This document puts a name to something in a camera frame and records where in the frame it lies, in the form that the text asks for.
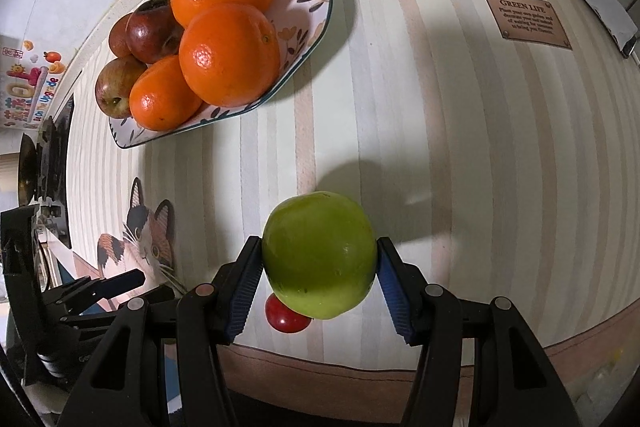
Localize striped cat print tablecloth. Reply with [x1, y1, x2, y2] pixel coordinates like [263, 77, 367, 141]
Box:
[65, 0, 640, 410]

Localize black gas stove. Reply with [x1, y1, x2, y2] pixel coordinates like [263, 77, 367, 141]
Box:
[36, 94, 76, 239]

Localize cherry tomato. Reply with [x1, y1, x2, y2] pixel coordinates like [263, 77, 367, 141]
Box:
[265, 293, 312, 334]

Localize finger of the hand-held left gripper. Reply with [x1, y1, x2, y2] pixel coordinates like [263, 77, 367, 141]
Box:
[44, 269, 146, 306]
[60, 285, 177, 334]

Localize small orange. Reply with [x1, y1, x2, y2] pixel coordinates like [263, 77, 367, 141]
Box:
[129, 54, 203, 132]
[178, 3, 282, 108]

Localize dark wok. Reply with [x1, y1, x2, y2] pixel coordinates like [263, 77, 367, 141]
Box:
[18, 132, 39, 208]

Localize brown label patch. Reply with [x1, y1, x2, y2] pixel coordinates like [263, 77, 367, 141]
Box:
[481, 0, 573, 51]

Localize green apple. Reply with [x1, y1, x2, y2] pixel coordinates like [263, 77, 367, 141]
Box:
[261, 191, 378, 320]

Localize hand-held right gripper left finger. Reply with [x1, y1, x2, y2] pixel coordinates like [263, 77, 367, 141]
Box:
[57, 236, 264, 427]

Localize dark red apple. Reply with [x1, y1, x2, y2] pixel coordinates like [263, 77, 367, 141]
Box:
[125, 0, 186, 65]

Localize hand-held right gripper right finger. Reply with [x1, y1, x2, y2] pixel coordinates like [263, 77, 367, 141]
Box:
[376, 237, 581, 427]

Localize brownish red apple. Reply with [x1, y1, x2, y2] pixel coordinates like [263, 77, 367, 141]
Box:
[108, 13, 135, 58]

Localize colourful wall stickers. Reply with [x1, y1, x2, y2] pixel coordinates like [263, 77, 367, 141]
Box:
[0, 34, 66, 131]

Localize red and yellow apple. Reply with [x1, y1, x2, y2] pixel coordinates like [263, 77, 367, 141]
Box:
[95, 55, 148, 118]

